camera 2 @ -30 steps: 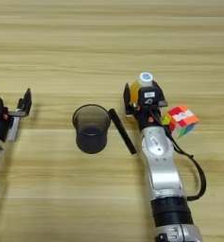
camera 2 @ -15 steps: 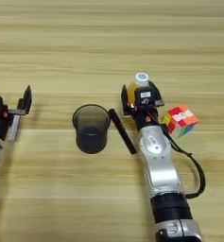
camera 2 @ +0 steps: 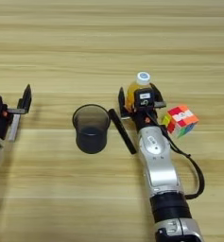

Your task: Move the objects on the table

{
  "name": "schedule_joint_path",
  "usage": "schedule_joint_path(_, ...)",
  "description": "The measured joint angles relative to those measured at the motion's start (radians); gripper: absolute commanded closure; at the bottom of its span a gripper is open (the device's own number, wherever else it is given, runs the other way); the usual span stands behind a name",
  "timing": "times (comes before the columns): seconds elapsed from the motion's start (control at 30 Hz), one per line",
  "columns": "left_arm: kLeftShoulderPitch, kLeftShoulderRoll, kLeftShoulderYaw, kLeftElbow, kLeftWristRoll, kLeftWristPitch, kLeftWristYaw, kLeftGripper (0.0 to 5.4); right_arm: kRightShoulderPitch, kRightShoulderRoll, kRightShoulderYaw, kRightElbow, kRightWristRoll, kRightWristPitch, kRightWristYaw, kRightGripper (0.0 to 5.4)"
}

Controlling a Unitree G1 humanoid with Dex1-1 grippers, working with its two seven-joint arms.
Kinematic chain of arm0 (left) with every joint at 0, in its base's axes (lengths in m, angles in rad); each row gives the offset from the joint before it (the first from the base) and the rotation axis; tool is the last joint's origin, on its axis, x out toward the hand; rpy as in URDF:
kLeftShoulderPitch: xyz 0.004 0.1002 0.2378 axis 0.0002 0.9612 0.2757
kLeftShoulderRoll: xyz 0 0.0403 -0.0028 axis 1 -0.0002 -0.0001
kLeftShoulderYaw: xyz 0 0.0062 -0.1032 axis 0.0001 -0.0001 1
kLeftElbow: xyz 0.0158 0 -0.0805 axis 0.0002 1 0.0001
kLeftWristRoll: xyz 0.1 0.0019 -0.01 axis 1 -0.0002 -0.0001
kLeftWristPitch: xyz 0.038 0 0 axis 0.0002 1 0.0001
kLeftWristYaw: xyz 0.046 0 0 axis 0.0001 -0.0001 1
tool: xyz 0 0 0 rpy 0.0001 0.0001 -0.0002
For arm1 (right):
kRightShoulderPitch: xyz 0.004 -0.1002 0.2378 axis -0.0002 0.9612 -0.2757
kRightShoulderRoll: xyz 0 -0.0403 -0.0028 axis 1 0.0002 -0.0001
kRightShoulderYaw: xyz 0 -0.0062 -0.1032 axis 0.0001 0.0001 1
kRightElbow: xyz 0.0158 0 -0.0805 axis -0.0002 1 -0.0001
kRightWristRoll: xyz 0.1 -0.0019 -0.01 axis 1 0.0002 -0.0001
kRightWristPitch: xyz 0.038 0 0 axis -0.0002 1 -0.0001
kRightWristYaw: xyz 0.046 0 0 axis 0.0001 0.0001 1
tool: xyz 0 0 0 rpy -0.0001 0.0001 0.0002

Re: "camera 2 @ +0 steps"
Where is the colourful puzzle cube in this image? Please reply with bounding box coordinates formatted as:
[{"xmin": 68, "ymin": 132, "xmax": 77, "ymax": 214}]
[{"xmin": 161, "ymin": 104, "xmax": 200, "ymax": 139}]

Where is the black pen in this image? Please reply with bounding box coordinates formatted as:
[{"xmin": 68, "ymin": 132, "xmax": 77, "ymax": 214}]
[{"xmin": 108, "ymin": 108, "xmax": 138, "ymax": 156}]

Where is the black mesh cup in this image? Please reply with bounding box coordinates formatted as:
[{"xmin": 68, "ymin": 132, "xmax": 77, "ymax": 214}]
[{"xmin": 72, "ymin": 104, "xmax": 112, "ymax": 155}]

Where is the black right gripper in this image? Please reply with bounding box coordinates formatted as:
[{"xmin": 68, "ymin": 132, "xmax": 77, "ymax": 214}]
[{"xmin": 117, "ymin": 82, "xmax": 167, "ymax": 132}]

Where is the orange juice bottle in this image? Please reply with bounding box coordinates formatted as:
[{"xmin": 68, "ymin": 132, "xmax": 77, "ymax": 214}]
[{"xmin": 125, "ymin": 71, "xmax": 152, "ymax": 113}]

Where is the white marker pen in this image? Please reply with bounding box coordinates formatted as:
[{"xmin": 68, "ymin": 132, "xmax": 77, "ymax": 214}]
[{"xmin": 8, "ymin": 113, "xmax": 22, "ymax": 143}]

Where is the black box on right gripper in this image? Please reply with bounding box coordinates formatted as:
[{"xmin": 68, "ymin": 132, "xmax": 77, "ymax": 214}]
[{"xmin": 133, "ymin": 88, "xmax": 156, "ymax": 111}]

